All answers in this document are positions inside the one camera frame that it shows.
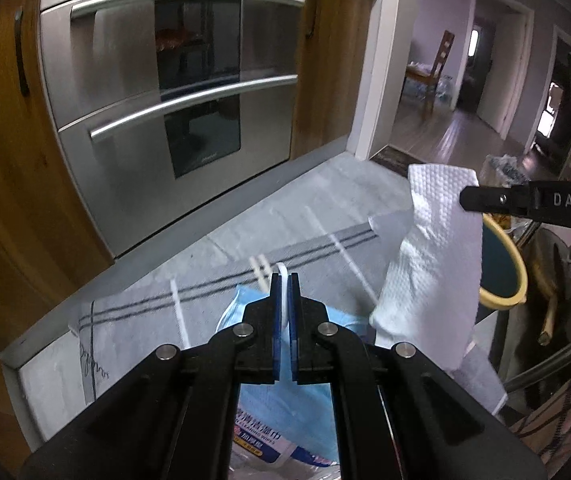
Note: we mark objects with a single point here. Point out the wet wipes packet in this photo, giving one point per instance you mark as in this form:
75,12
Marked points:
265,465

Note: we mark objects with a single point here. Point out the person's beige clothing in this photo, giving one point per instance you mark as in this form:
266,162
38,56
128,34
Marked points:
535,420

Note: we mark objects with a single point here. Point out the white door frame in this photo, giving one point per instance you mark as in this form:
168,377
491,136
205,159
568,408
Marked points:
518,70

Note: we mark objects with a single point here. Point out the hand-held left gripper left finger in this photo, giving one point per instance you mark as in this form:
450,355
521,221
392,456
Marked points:
280,310

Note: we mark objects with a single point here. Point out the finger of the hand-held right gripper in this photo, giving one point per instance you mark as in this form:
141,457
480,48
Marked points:
490,199

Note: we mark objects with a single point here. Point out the grey metal bar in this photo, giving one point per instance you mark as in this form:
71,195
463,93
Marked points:
540,367

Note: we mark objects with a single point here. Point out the stainless steel double oven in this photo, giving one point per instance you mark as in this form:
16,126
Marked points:
115,90

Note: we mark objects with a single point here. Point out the blue face mask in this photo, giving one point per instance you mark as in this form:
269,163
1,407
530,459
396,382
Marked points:
285,410

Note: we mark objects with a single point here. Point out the wide wooden cabinet door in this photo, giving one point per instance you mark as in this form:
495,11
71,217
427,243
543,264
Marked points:
5,185

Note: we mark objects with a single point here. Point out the grey checked mat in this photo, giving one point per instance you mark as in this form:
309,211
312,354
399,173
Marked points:
205,320

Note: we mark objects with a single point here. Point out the clear plastic bag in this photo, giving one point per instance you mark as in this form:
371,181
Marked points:
503,167

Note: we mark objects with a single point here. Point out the wooden stick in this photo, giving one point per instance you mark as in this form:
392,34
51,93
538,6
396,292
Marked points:
549,317

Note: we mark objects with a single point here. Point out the wooden dining chair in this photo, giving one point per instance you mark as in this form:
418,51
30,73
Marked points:
440,65

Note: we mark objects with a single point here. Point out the white paper towel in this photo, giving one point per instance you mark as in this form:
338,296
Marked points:
435,260

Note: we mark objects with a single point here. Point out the pack of water bottles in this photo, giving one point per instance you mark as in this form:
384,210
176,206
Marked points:
443,89

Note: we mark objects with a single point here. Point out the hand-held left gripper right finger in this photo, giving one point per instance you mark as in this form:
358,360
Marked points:
294,310

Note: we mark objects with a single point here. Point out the narrow wooden cabinet door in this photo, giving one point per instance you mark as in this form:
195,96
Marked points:
330,60

